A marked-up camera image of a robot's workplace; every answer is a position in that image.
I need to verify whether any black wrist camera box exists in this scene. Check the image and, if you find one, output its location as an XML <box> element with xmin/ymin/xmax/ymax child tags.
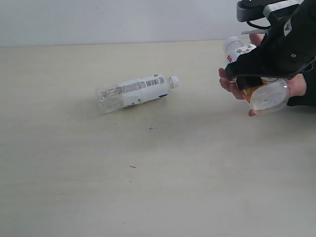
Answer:
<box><xmin>237</xmin><ymin>0</ymin><xmax>300</xmax><ymax>22</ymax></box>

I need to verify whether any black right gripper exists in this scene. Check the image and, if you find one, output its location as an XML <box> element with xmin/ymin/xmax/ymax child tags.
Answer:
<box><xmin>224</xmin><ymin>0</ymin><xmax>316</xmax><ymax>90</ymax></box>

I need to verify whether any clear bottle white barcode label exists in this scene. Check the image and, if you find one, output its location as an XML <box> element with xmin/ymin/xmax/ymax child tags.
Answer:
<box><xmin>96</xmin><ymin>74</ymin><xmax>180</xmax><ymax>113</ymax></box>

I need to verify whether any person's black sleeve forearm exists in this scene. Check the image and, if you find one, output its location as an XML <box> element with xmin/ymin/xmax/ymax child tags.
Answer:
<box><xmin>287</xmin><ymin>61</ymin><xmax>316</xmax><ymax>107</ymax></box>

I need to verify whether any person's bare hand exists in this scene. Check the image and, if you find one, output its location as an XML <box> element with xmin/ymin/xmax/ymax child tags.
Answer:
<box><xmin>218</xmin><ymin>33</ymin><xmax>307</xmax><ymax>117</ymax></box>

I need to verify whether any clear bottle floral fruit label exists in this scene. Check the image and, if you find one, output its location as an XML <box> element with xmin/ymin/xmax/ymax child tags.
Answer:
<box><xmin>223</xmin><ymin>37</ymin><xmax>290</xmax><ymax>114</ymax></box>

